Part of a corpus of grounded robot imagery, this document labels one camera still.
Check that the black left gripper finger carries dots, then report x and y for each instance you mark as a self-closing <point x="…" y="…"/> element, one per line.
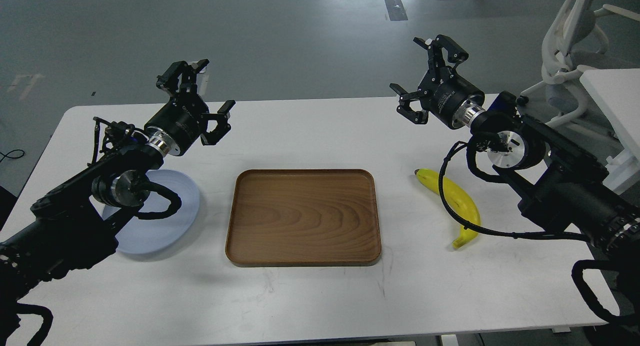
<point x="179" y="81"/>
<point x="222" y="127"/>

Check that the brown wooden tray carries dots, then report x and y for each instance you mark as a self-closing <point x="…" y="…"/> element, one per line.
<point x="304" y="218"/>

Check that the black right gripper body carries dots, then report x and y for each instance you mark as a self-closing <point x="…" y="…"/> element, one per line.
<point x="447" y="97"/>

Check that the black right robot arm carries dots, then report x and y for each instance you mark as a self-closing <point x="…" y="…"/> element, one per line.
<point x="560" y="185"/>

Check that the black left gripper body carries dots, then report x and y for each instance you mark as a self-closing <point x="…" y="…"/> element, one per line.
<point x="182" y="121"/>

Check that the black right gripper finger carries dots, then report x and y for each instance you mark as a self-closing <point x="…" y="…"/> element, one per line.
<point x="405" y="99"/>
<point x="444" y="55"/>

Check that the white side table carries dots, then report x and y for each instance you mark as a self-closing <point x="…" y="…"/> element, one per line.
<point x="616" y="93"/>

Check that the yellow banana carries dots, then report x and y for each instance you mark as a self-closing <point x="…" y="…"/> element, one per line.
<point x="458" y="200"/>

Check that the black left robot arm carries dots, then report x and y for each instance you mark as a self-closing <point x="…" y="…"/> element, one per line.
<point x="77" y="222"/>

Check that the white office chair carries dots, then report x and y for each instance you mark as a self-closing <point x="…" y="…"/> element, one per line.
<point x="574" y="44"/>

